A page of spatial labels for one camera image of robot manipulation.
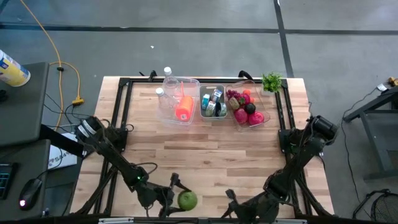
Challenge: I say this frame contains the orange plastic bottle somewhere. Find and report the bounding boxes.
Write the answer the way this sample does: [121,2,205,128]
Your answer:
[175,81,195,122]

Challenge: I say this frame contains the pink-red round fruit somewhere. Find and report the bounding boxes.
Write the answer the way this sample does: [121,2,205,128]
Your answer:
[248,111,266,126]

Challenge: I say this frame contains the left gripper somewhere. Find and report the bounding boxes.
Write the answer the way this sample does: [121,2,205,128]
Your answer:
[137,172,192,218]

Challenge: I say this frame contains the small green potted plant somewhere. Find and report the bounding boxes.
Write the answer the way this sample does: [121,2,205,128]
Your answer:
[260,71,283,96]

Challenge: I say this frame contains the dark grey lower desk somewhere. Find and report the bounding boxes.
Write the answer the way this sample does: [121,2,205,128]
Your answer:
[0,139,52,218]

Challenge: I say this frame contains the black support beam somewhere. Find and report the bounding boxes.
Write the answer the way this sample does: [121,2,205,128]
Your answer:
[39,123,91,158]

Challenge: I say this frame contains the dark red apple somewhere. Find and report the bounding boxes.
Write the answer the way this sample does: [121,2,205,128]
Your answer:
[233,108,249,124]

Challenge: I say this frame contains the black computer mouse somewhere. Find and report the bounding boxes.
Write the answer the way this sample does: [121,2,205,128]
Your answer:
[18,178,44,212]

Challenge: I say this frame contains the black metal stand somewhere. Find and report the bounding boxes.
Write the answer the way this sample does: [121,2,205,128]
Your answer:
[341,85,398,181]

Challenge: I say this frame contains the large clear plastic bin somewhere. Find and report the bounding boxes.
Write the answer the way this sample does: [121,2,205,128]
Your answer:
[156,76,201,127]

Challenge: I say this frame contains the black floor cable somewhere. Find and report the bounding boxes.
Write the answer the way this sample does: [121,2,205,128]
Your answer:
[340,86,382,206]

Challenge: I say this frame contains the green apple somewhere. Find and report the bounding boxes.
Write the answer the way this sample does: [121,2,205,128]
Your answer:
[177,190,198,212]

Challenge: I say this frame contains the clear plastic water bottle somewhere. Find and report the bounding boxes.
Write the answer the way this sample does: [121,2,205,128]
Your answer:
[155,87,178,110]
[163,66,182,97]

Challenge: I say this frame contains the white printed paper sign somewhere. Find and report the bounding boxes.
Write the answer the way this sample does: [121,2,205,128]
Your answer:
[48,133,78,170]

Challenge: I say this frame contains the yellow extension cable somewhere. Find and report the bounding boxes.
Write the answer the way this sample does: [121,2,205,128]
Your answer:
[20,0,85,131]

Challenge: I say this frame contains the green-label tin can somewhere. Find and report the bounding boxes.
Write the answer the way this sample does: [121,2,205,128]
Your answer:
[205,101,217,118]

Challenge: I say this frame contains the brown-green kiwi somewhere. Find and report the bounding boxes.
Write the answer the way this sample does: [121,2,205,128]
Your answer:
[228,96,241,111]

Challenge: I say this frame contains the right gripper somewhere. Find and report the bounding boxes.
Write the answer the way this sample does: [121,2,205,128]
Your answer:
[221,188,280,223]

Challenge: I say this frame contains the small grey plastic bin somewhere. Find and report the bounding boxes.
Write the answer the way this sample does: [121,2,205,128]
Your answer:
[198,83,228,123]

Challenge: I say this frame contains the black mesh fan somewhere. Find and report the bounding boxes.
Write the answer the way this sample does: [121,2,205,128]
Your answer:
[369,190,398,223]

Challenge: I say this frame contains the dark grey side table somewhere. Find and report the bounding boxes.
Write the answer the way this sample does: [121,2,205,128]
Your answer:
[0,61,50,147]

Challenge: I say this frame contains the yellow and white canister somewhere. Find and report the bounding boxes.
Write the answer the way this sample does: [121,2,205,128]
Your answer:
[0,49,32,88]

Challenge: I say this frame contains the clear plastic fruit tray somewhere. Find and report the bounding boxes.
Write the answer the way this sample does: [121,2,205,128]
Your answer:
[224,79,272,133]

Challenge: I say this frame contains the black keyboard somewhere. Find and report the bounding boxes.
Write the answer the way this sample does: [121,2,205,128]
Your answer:
[0,162,18,200]

